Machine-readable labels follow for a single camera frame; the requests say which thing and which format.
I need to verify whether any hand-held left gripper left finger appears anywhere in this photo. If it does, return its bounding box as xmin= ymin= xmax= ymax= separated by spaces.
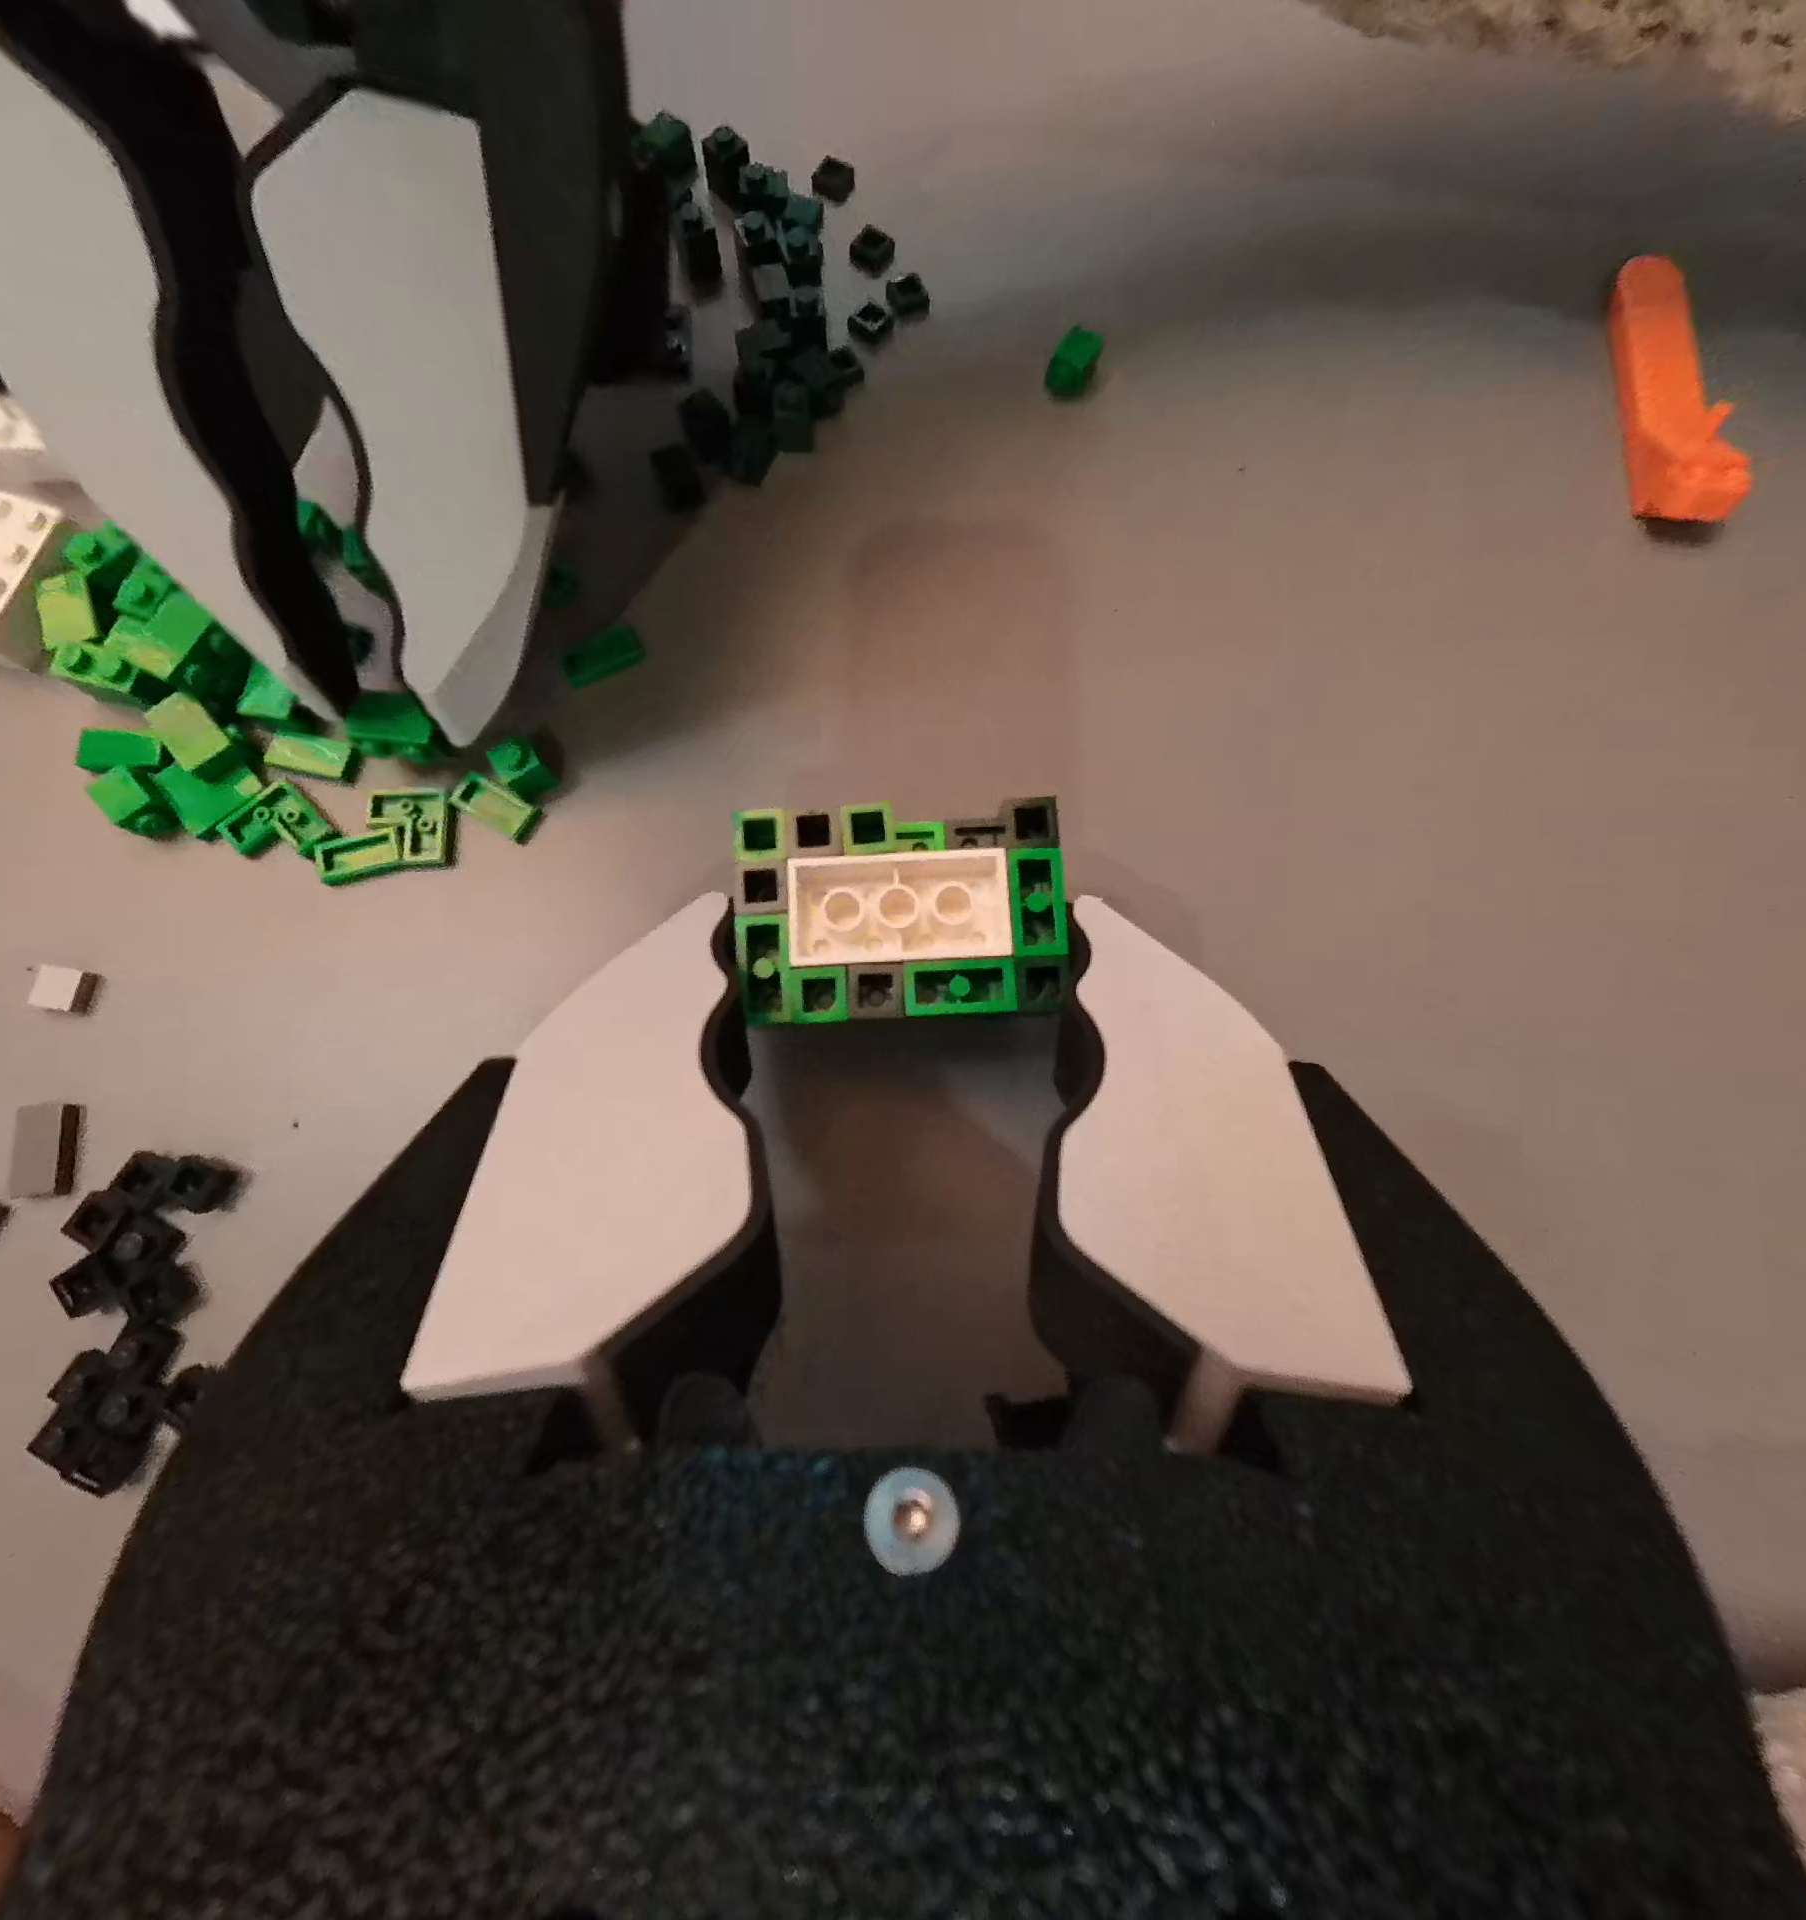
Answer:
xmin=400 ymin=892 xmax=779 ymax=1449

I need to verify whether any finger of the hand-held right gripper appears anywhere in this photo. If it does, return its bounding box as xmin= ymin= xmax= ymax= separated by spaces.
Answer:
xmin=0 ymin=0 xmax=360 ymax=710
xmin=242 ymin=71 xmax=570 ymax=745

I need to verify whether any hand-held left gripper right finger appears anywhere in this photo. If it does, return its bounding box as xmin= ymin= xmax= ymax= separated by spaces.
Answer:
xmin=1029 ymin=892 xmax=1415 ymax=1457

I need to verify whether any pile of bright green lego pieces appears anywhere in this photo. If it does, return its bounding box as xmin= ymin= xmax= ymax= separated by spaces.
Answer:
xmin=33 ymin=496 xmax=645 ymax=891

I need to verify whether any green and white lego assembly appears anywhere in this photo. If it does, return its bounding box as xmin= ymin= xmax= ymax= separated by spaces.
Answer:
xmin=734 ymin=798 xmax=1072 ymax=1033

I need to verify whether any pile of dark green lego pieces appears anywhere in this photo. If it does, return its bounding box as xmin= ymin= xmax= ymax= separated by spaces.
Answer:
xmin=633 ymin=110 xmax=935 ymax=517

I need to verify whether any pile of black lego pieces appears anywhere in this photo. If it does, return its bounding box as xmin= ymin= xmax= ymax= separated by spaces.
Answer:
xmin=25 ymin=1146 xmax=249 ymax=1502

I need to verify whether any pile of grey lego pieces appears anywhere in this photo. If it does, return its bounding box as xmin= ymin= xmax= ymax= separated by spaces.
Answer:
xmin=0 ymin=868 xmax=104 ymax=1255

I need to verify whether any orange brick separator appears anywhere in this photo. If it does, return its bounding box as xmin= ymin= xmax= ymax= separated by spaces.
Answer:
xmin=1603 ymin=255 xmax=1755 ymax=526

